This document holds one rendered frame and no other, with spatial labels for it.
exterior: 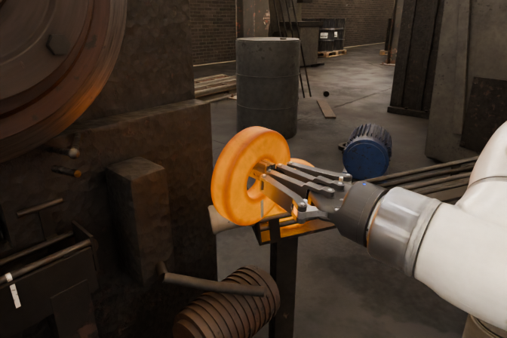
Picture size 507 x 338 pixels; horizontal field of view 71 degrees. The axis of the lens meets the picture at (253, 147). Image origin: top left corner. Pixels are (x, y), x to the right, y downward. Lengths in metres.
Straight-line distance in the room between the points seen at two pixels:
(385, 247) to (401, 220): 0.03
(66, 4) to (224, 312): 0.58
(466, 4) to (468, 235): 2.53
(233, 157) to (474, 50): 2.48
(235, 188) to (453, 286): 0.28
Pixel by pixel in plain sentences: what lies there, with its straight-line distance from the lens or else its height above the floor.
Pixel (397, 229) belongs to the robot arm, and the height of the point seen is 0.85.
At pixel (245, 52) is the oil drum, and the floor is 0.78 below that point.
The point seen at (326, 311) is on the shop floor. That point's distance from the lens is 1.54.
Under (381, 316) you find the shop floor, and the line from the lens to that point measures 1.57.
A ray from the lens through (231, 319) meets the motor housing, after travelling 0.77.
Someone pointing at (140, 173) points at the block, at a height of 0.80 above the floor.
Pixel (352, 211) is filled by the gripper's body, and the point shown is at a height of 0.85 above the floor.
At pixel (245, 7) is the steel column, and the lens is 4.89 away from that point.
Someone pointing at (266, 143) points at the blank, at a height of 0.88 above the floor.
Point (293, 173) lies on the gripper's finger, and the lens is 0.52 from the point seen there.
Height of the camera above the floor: 1.06
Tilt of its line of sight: 20 degrees down
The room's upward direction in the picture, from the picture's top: straight up
